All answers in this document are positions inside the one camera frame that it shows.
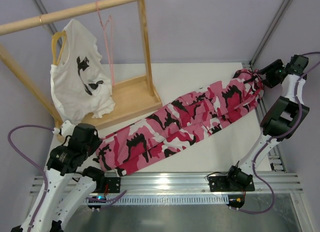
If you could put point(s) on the pink wire hanger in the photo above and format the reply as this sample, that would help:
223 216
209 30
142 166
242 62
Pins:
108 33

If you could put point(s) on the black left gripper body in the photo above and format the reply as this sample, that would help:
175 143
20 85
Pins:
94 144

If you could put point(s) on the yellow wooden hanger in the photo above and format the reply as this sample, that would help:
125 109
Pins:
57 46

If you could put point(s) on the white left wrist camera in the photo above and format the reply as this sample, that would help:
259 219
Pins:
65 129

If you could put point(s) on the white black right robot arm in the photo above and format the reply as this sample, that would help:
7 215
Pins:
279 123

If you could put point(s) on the wooden clothes rack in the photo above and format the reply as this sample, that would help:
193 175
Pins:
133 97

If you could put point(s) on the white printed t-shirt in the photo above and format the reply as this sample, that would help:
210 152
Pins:
79 83

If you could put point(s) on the pink camouflage trousers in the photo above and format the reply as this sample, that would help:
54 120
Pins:
179 124

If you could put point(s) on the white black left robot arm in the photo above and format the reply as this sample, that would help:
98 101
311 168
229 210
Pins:
51 212

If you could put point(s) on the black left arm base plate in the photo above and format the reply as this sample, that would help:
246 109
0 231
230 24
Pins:
110 185

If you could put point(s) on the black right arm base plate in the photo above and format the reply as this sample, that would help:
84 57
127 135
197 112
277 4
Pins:
225 183

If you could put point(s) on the slotted grey cable duct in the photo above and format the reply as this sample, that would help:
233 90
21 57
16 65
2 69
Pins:
150 200

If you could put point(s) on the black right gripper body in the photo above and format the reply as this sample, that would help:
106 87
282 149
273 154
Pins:
264 74

